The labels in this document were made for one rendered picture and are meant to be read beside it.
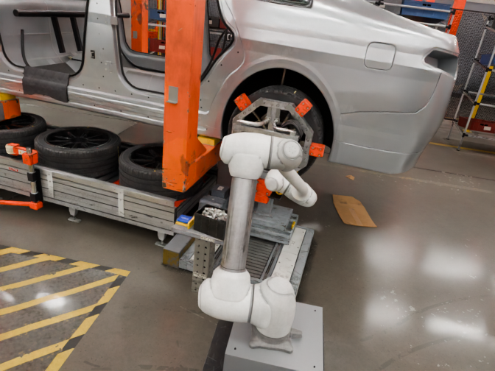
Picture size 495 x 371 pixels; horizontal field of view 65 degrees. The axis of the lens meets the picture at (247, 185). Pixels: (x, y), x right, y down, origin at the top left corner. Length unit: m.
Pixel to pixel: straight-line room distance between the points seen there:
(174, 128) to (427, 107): 1.55
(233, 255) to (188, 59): 1.19
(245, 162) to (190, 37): 0.99
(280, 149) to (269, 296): 0.57
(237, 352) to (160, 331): 0.72
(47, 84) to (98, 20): 0.71
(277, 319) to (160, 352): 0.81
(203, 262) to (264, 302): 0.87
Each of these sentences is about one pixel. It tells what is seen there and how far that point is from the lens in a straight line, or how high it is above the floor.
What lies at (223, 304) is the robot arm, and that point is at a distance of 1.58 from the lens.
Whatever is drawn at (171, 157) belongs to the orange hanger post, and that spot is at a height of 0.75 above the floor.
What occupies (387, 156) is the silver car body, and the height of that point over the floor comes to 0.86.
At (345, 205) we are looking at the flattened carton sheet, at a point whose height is 0.01.
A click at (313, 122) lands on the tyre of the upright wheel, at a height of 1.01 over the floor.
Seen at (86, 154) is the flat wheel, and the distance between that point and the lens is 3.24.
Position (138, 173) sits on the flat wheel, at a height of 0.48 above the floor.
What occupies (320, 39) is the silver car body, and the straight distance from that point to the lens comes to 2.60.
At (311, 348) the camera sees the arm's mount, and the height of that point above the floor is 0.40.
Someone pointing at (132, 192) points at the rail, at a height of 0.38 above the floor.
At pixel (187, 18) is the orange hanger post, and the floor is 1.55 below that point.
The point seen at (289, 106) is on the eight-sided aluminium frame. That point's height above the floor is 1.11.
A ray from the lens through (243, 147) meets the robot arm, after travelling 1.48.
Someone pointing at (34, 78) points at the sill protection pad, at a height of 0.92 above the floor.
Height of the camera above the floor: 1.66
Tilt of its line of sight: 25 degrees down
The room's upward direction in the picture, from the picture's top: 7 degrees clockwise
